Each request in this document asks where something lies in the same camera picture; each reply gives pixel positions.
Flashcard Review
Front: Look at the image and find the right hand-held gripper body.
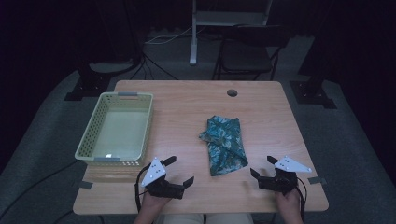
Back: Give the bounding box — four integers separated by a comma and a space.
257, 155, 313, 197

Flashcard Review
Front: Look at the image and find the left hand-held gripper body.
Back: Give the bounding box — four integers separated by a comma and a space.
140, 156, 187, 201

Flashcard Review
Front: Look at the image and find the teal floral shirt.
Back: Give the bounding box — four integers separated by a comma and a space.
198, 115, 249, 177

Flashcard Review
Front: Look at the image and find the person's right hand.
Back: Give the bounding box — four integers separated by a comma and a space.
275, 188, 303, 217

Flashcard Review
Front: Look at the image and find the person's left hand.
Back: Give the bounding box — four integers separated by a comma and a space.
141, 189, 173, 217

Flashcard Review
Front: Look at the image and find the light green plastic basket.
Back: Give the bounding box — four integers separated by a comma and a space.
74, 91, 154, 167

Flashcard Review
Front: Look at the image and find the black stand base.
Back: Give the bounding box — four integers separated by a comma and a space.
64, 61, 142, 102
289, 31, 338, 110

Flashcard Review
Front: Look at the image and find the black folding chair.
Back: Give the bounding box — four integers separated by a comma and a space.
212, 24, 292, 82

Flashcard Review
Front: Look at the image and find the white metal stand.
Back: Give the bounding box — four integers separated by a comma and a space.
189, 0, 274, 66

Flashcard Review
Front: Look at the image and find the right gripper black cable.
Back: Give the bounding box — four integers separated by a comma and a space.
295, 175, 308, 222

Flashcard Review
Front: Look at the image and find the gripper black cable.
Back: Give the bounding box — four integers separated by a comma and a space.
134, 163, 153, 215
295, 175, 308, 222

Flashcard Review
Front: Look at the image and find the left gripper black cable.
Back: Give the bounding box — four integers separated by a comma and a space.
134, 163, 153, 215

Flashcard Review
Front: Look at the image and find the long black floor cable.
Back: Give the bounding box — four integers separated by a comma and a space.
0, 160, 79, 222

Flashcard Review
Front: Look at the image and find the white floor cable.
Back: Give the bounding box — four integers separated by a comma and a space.
144, 25, 207, 46

